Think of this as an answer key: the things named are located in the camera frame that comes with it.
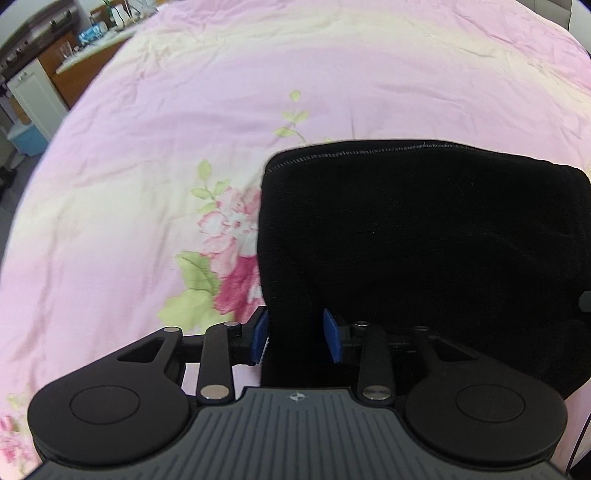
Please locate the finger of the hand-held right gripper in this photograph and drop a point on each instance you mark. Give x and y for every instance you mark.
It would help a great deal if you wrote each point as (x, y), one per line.
(586, 302)

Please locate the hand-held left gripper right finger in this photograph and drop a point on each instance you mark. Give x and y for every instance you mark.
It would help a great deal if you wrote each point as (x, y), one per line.
(332, 336)

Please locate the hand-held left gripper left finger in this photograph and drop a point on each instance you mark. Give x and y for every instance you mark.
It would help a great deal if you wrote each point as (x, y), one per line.
(260, 333)

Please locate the dark brown suitcase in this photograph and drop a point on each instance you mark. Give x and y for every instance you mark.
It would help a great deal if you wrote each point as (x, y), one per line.
(32, 39)

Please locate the wooden desk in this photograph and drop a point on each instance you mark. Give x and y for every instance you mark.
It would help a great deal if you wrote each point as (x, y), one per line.
(69, 81)

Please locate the blue patterned box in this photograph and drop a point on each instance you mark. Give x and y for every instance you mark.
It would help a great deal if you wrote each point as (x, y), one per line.
(91, 34)

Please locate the clear glass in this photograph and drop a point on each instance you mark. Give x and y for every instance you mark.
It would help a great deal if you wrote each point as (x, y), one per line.
(65, 51)

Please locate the blue storage bin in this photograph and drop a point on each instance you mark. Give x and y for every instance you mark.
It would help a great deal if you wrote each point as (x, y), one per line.
(27, 138)

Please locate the black pants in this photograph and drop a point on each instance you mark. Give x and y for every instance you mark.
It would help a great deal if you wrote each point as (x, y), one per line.
(415, 230)

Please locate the white cabinet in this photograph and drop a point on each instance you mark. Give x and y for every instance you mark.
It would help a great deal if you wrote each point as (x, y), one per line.
(37, 99)

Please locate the pink floral bed sheet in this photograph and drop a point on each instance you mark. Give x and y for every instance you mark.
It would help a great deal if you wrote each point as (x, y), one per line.
(184, 115)

